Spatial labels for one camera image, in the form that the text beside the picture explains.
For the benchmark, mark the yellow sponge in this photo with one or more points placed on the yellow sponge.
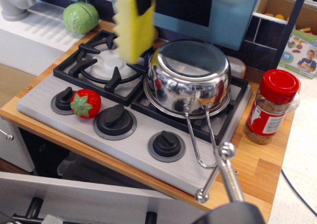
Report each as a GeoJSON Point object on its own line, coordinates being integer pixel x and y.
{"type": "Point", "coordinates": [135, 33]}

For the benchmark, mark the upside-down steel pot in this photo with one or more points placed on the upside-down steel pot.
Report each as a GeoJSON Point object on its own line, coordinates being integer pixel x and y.
{"type": "Point", "coordinates": [191, 80]}

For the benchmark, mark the toy potato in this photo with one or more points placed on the toy potato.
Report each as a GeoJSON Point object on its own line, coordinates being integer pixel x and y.
{"type": "Point", "coordinates": [156, 34]}

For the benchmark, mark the green toy cabbage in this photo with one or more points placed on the green toy cabbage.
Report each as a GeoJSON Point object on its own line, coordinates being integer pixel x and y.
{"type": "Point", "coordinates": [80, 17]}

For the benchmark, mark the left black burner grate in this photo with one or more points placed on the left black burner grate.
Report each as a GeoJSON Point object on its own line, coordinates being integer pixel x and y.
{"type": "Point", "coordinates": [96, 65]}

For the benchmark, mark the black burner grate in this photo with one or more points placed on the black burner grate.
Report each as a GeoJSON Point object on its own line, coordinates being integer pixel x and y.
{"type": "Point", "coordinates": [96, 65]}
{"type": "Point", "coordinates": [223, 123]}

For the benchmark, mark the grey toy faucet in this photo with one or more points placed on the grey toy faucet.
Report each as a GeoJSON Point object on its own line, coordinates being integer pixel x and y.
{"type": "Point", "coordinates": [15, 10]}

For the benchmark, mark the white sink drainboard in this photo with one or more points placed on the white sink drainboard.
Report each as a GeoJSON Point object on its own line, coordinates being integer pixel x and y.
{"type": "Point", "coordinates": [37, 41]}

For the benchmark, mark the grey toy stove top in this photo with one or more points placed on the grey toy stove top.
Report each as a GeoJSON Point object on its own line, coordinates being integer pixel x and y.
{"type": "Point", "coordinates": [186, 174]}

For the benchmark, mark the red toy strawberry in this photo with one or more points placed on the red toy strawberry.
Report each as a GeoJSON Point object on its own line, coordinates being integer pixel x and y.
{"type": "Point", "coordinates": [86, 103]}

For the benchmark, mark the cardboard box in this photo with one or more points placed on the cardboard box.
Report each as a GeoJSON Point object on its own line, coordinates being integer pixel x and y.
{"type": "Point", "coordinates": [306, 19]}

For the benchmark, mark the left black stove knob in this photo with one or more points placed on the left black stove knob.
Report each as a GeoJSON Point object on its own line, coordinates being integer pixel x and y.
{"type": "Point", "coordinates": [60, 103]}

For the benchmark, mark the black stove knob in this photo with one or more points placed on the black stove knob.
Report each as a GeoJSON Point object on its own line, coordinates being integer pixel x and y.
{"type": "Point", "coordinates": [166, 147]}
{"type": "Point", "coordinates": [115, 123]}
{"type": "Point", "coordinates": [60, 103]}

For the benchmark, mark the middle black stove knob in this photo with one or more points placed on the middle black stove knob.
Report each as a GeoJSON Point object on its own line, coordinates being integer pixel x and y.
{"type": "Point", "coordinates": [115, 123]}

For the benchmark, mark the right black burner grate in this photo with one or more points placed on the right black burner grate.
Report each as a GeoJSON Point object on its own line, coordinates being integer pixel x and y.
{"type": "Point", "coordinates": [223, 123]}

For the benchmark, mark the right black stove knob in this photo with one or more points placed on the right black stove knob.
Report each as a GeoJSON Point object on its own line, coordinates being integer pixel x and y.
{"type": "Point", "coordinates": [166, 147]}

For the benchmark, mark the toy food box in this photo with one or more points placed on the toy food box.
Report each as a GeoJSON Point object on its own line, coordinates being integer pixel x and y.
{"type": "Point", "coordinates": [300, 54]}

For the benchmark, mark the red-lidded spice jar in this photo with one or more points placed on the red-lidded spice jar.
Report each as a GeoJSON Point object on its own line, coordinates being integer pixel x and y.
{"type": "Point", "coordinates": [272, 101]}

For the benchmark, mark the grey open oven door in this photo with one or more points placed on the grey open oven door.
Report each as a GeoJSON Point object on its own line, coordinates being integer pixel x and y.
{"type": "Point", "coordinates": [90, 203]}

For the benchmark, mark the chrome towel rail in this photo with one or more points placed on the chrome towel rail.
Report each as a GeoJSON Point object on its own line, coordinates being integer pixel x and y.
{"type": "Point", "coordinates": [223, 154]}

